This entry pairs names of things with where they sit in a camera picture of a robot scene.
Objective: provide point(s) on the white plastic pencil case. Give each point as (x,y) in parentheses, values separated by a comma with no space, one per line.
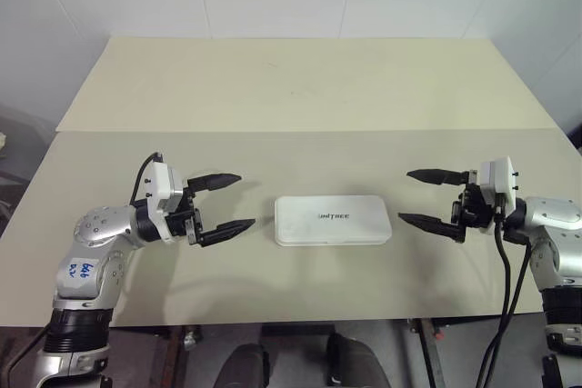
(332,229)

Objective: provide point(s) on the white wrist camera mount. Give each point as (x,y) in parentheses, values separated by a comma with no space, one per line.
(502,181)
(159,183)

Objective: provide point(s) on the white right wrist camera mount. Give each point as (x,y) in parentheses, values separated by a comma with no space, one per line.
(502,181)

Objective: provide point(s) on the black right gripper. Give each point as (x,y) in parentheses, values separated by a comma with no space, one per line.
(475,213)

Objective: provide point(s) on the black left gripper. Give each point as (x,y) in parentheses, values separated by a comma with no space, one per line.
(179,222)

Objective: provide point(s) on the dark rounded shape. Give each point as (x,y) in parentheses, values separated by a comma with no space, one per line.
(359,363)
(243,365)

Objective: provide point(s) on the beige cloth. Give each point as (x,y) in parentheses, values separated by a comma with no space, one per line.
(3,139)

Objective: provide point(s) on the dark metal table leg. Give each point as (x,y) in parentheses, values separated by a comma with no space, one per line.
(431,356)
(176,356)

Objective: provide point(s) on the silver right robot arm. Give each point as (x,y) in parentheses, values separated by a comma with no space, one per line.
(554,220)

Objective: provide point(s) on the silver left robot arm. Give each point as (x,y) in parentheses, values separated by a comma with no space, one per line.
(97,226)

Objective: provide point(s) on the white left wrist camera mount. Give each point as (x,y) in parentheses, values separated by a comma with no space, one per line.
(159,183)

